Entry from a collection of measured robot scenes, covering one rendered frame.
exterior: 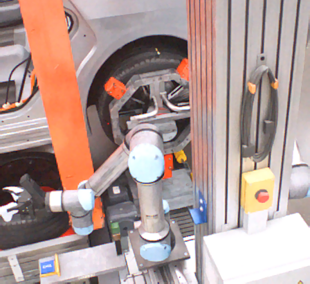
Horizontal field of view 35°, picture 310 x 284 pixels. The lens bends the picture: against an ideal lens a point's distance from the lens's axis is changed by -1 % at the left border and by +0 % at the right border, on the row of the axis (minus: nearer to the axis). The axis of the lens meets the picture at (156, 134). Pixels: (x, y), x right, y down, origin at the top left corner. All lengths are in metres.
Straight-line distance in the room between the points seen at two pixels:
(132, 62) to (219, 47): 1.55
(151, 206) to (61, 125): 0.68
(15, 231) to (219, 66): 1.91
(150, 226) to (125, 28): 1.18
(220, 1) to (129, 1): 1.43
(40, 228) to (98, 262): 0.47
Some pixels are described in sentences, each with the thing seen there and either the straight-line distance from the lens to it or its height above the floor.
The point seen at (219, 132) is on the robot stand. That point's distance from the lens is 1.39.
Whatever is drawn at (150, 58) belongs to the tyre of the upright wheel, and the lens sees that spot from 2.76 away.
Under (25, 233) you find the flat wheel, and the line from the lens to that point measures 2.94.
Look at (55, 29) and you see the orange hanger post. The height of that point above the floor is 1.66.
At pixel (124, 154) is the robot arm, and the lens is 1.81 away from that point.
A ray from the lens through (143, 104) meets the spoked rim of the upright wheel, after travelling 2.90.
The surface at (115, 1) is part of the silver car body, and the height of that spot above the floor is 1.53.
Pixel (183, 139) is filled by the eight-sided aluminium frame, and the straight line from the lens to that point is 2.99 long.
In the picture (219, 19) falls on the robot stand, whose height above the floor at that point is 1.96.
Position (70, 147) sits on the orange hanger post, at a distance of 2.33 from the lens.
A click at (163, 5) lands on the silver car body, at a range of 2.66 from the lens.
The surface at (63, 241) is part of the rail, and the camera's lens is 2.86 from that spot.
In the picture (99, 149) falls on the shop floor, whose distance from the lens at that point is 4.07.
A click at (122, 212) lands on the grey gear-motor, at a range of 2.92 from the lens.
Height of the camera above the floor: 2.45
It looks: 36 degrees down
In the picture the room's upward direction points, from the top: 5 degrees counter-clockwise
